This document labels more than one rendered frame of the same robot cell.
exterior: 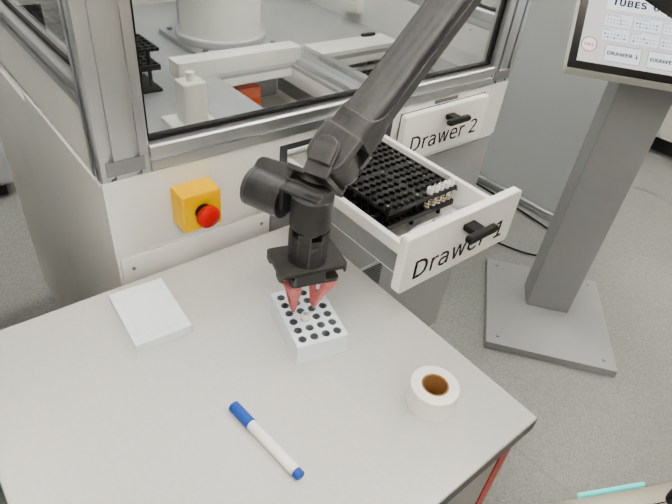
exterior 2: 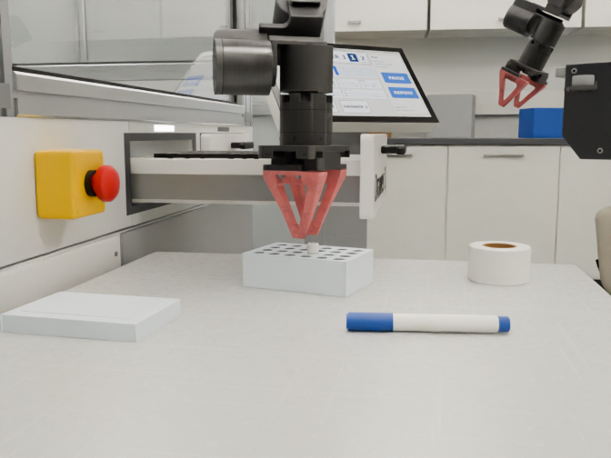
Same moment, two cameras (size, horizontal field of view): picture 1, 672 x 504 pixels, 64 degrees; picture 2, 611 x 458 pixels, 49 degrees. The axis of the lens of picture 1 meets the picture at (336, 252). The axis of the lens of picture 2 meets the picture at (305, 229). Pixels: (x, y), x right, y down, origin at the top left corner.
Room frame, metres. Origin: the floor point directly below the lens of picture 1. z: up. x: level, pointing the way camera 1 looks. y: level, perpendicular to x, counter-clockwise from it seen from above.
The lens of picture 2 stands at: (0.01, 0.48, 0.93)
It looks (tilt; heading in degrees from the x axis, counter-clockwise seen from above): 8 degrees down; 323
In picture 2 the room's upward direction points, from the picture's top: straight up
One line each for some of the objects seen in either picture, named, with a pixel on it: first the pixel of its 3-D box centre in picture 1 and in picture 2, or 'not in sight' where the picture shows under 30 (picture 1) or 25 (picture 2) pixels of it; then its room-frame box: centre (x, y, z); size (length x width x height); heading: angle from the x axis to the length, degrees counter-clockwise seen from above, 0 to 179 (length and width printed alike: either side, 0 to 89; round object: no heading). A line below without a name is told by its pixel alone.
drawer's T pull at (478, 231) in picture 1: (476, 229); (393, 149); (0.74, -0.22, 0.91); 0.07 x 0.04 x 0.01; 133
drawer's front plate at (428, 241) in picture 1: (459, 237); (375, 171); (0.76, -0.21, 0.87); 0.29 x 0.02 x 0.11; 133
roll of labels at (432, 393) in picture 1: (432, 393); (498, 262); (0.50, -0.16, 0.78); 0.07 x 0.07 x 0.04
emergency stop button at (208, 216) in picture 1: (207, 215); (102, 183); (0.73, 0.22, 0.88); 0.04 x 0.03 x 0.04; 133
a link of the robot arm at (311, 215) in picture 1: (307, 208); (300, 70); (0.60, 0.04, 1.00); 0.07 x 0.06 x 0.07; 65
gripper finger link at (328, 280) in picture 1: (306, 283); (306, 194); (0.60, 0.04, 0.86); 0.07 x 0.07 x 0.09; 27
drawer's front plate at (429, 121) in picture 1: (443, 126); (228, 161); (1.21, -0.22, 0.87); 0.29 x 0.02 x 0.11; 133
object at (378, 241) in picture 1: (376, 186); (239, 175); (0.91, -0.06, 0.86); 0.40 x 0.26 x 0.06; 43
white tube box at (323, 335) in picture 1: (307, 321); (308, 267); (0.61, 0.03, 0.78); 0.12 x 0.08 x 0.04; 28
